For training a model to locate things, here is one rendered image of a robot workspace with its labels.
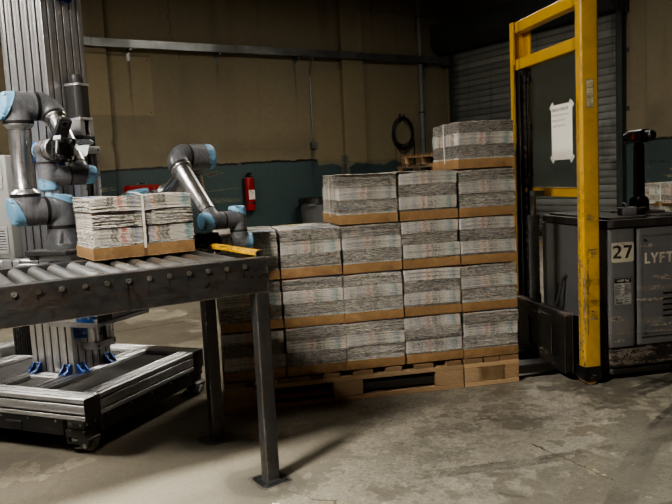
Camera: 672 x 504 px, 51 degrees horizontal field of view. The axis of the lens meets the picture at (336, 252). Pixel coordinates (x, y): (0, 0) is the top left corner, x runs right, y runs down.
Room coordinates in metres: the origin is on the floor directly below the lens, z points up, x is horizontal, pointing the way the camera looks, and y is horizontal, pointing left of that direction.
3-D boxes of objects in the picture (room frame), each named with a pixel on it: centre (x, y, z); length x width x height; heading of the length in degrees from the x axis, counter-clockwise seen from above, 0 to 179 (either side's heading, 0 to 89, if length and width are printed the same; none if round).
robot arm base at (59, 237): (2.96, 1.14, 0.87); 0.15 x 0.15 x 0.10
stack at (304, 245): (3.43, 0.01, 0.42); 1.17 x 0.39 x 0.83; 101
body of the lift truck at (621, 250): (3.71, -1.50, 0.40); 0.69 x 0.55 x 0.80; 11
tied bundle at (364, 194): (3.46, -0.12, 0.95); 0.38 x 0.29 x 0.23; 12
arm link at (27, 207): (2.87, 1.24, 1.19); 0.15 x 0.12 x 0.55; 131
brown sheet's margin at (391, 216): (3.45, -0.12, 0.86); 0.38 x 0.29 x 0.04; 12
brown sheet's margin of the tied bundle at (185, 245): (2.74, 0.68, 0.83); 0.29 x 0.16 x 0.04; 31
